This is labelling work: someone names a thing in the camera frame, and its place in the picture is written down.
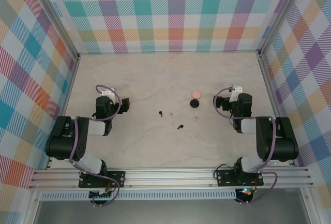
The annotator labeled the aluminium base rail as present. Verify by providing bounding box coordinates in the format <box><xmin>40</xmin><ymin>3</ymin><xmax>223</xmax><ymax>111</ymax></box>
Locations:
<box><xmin>27</xmin><ymin>167</ymin><xmax>314</xmax><ymax>190</ymax></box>

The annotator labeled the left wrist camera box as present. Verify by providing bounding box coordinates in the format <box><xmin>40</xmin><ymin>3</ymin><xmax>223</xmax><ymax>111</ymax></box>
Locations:
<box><xmin>100</xmin><ymin>87</ymin><xmax>116</xmax><ymax>97</ymax></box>

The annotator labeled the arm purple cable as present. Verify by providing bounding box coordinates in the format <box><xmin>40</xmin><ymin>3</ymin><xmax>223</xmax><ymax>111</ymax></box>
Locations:
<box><xmin>213</xmin><ymin>86</ymin><xmax>279</xmax><ymax>206</ymax></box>
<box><xmin>67</xmin><ymin>84</ymin><xmax>123</xmax><ymax>207</ymax></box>

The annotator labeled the aluminium frame floor rail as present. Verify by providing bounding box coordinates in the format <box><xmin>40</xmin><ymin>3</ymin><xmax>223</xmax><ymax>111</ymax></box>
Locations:
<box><xmin>258</xmin><ymin>53</ymin><xmax>297</xmax><ymax>168</ymax></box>
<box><xmin>44</xmin><ymin>54</ymin><xmax>81</xmax><ymax>170</ymax></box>

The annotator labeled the white slotted cable duct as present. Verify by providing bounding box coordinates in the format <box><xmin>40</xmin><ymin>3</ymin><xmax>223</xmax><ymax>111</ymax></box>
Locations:
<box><xmin>40</xmin><ymin>189</ymin><xmax>238</xmax><ymax>202</ymax></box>

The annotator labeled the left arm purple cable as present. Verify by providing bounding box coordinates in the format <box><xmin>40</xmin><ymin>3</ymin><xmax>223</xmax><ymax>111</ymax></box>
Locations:
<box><xmin>67</xmin><ymin>84</ymin><xmax>123</xmax><ymax>207</ymax></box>

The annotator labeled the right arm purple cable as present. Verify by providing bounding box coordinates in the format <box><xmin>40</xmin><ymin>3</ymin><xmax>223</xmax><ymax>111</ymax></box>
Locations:
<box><xmin>213</xmin><ymin>86</ymin><xmax>279</xmax><ymax>206</ymax></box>

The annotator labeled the aluminium frame post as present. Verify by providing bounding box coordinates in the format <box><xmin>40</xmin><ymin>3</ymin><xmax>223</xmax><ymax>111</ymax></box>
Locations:
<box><xmin>29</xmin><ymin>0</ymin><xmax>81</xmax><ymax>61</ymax></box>
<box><xmin>257</xmin><ymin>0</ymin><xmax>306</xmax><ymax>58</ymax></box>

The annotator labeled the grey metal panel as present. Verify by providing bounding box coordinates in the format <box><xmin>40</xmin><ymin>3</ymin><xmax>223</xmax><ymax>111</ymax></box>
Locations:
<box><xmin>33</xmin><ymin>200</ymin><xmax>311</xmax><ymax>224</ymax></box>

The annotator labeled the small controller circuit board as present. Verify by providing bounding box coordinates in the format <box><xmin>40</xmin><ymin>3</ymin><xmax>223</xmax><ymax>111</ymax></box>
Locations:
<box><xmin>88</xmin><ymin>187</ymin><xmax>116</xmax><ymax>200</ymax></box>
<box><xmin>236</xmin><ymin>187</ymin><xmax>255</xmax><ymax>204</ymax></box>

